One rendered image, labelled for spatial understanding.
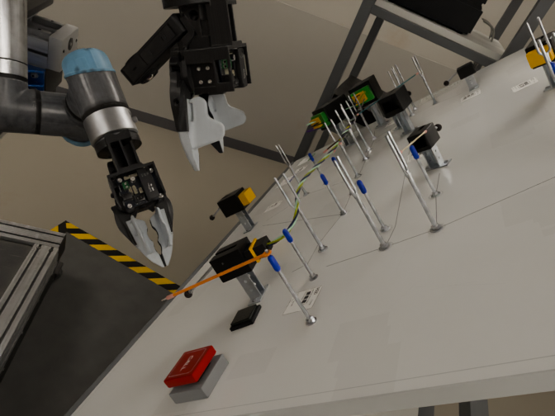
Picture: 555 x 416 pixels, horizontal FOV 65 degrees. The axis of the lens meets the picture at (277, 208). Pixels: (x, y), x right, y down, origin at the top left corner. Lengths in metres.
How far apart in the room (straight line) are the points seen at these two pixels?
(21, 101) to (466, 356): 0.72
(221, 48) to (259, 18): 2.54
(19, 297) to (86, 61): 1.15
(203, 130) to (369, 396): 0.36
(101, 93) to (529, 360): 0.64
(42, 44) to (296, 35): 2.05
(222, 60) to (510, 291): 0.40
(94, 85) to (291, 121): 2.66
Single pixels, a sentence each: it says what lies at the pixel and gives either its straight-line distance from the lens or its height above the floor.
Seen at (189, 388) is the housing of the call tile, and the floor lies 1.11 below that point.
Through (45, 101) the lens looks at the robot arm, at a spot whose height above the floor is 1.20.
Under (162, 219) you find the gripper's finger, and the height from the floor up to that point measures 1.14.
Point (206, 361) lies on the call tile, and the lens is 0.56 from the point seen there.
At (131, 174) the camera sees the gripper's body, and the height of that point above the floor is 1.19.
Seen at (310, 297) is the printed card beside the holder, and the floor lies 1.19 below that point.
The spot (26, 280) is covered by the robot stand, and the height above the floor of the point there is 0.23.
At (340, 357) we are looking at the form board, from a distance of 0.46.
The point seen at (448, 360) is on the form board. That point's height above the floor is 1.34.
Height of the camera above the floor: 1.58
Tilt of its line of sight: 33 degrees down
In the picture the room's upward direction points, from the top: 24 degrees clockwise
